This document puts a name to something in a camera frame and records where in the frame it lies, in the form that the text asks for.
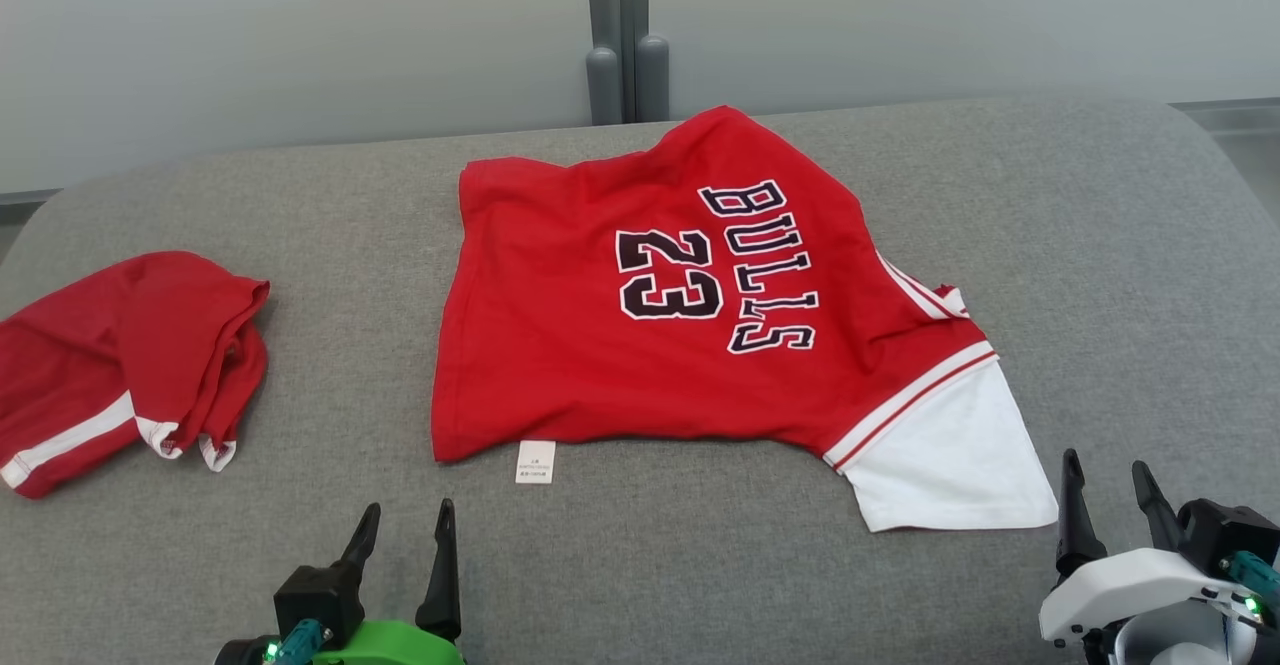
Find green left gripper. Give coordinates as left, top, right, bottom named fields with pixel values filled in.
left=318, top=498, right=467, bottom=665

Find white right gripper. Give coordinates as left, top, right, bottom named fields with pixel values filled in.
left=1038, top=448, right=1256, bottom=646

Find red Bulls 23 jersey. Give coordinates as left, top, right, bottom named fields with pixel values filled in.
left=430, top=105, right=1059, bottom=534

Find red shorts white stripes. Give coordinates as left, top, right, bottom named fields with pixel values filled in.
left=0, top=250, right=271, bottom=501

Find grey fabric sofa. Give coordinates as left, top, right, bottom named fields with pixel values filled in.
left=0, top=95, right=1280, bottom=665

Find grey partition post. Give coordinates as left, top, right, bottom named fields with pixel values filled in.
left=585, top=0, right=624, bottom=127
left=620, top=0, right=671, bottom=125

